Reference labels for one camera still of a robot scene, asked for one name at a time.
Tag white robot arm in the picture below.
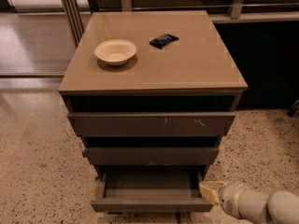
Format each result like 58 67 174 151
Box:
199 181 299 224

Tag white paper bowl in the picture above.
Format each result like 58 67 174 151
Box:
94 39 136 66

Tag black snack bar wrapper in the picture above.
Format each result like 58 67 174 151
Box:
149 34 178 49

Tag grey drawer cabinet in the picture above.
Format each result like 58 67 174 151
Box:
58 10 249 179

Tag grey middle drawer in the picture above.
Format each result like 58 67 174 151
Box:
84 147 219 165

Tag blue tape piece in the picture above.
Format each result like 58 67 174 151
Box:
82 151 87 158

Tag grey bottom drawer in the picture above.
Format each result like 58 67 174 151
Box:
91 165 212 213

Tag grey drawer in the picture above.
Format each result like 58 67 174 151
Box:
91 165 212 213
68 112 235 137
84 147 219 165

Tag grey top drawer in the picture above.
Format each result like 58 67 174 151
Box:
68 112 235 137

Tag metal railing shelf frame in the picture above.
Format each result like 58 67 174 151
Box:
61 0 299 42

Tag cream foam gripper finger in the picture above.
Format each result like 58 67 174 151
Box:
199 181 227 205

